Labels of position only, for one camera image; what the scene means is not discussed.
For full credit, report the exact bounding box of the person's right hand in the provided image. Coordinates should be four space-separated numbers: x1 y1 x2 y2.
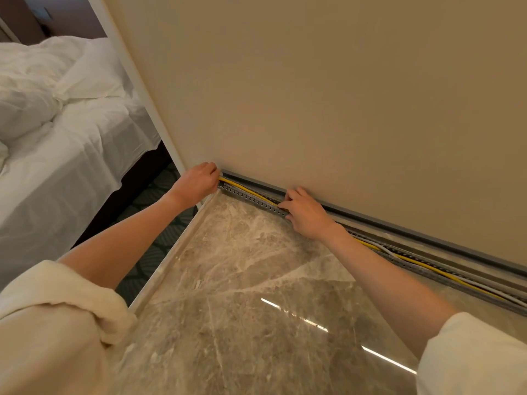
277 186 343 242

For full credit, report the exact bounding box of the person's left hand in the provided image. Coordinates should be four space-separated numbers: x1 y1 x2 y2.
172 162 222 210

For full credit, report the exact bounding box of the yellow cable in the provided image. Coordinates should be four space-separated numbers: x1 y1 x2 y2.
218 176 527 307

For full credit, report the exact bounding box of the person's right forearm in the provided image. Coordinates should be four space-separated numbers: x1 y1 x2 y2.
322 223 460 361

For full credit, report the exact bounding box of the person's left forearm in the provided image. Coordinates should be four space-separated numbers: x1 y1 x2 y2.
58 190 186 291

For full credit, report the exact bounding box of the dark bed base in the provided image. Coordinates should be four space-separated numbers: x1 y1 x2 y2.
71 140 174 249

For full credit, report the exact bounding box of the grey baseboard strip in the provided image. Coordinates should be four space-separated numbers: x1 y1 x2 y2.
222 170 527 279

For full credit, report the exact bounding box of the white bed sheet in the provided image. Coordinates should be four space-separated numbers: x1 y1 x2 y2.
0 91 162 291

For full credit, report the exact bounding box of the white pillow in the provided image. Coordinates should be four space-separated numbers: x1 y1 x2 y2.
53 36 129 104

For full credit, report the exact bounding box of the crumpled white duvet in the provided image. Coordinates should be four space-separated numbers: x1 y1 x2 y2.
0 40 88 141

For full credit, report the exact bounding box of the dark wooden headboard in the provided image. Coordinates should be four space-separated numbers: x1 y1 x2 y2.
0 0 108 46

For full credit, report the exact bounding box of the white left robe sleeve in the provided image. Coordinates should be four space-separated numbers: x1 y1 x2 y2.
0 260 139 395

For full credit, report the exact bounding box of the white robe sleeve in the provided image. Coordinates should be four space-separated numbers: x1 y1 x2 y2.
416 311 527 395
0 260 139 395

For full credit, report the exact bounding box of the white right robe sleeve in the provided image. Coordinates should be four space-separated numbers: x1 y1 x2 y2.
416 311 527 395

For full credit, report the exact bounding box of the grey slotted cable duct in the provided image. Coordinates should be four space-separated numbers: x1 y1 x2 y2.
217 179 527 317

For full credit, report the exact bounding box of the white cable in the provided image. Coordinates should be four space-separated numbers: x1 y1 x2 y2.
371 243 527 304

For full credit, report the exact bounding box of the white door frame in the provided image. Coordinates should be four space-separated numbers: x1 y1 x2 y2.
84 0 203 211

